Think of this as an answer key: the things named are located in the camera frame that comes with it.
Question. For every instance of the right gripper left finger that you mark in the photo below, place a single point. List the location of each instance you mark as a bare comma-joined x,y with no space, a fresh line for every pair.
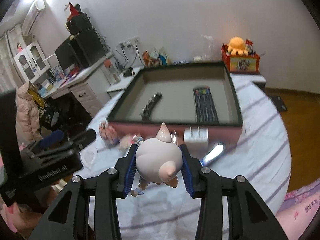
67,216

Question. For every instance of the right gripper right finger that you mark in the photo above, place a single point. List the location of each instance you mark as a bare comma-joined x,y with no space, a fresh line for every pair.
249,217

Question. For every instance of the pink brick block figure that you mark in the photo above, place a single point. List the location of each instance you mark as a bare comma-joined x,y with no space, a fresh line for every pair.
108,134

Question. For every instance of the white USB wall charger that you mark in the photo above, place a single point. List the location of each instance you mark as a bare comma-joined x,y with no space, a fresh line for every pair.
196,139

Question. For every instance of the pink-haired anime figurine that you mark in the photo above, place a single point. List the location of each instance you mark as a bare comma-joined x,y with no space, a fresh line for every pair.
158,160

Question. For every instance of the black TV remote control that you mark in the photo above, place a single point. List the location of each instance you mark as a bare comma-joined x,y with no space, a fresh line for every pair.
204,106

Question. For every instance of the pink patterned pillow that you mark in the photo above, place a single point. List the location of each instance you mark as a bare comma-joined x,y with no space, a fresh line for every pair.
299,213

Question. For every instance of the pink padded jacket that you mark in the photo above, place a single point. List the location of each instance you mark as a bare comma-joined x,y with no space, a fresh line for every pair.
28,115

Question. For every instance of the white bedsheet with stripes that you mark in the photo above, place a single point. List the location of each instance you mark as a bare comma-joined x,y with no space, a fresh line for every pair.
262,155

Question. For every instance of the white desk with drawers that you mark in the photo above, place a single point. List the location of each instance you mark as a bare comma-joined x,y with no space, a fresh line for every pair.
89,87

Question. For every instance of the white glass-door cabinet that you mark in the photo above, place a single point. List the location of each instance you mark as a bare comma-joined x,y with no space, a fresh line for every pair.
31,62

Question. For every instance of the black bathroom scale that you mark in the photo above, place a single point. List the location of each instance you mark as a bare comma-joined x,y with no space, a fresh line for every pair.
278,102

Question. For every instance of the black computer monitor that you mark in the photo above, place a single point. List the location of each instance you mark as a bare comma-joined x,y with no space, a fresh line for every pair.
65,55

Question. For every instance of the dark green storage tray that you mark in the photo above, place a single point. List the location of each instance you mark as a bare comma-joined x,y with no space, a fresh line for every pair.
177,106

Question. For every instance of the orange-lid water bottle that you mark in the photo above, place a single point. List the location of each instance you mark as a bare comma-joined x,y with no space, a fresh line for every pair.
111,72

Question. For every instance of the black and white low cabinet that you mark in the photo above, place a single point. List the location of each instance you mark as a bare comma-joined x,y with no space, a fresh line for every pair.
257,79

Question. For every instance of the black computer tower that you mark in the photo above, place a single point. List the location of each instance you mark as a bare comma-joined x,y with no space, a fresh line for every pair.
87,48

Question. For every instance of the red cartoon storage box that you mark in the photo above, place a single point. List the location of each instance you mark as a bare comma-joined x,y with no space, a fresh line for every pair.
240,64

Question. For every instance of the black box on tower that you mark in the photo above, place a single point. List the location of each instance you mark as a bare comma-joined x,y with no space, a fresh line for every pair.
78,23

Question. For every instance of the white air conditioner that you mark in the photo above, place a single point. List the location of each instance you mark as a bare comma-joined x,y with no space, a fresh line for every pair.
35,11

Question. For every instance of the red paper cone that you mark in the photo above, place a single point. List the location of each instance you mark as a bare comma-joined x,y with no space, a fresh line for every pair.
73,11

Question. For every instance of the orange octopus plush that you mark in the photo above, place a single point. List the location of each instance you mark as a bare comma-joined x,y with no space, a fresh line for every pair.
237,46

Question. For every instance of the snack bags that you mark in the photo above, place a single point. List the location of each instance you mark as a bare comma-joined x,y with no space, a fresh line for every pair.
156,57

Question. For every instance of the white wall power strip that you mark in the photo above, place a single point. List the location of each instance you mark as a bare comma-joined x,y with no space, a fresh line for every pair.
130,42

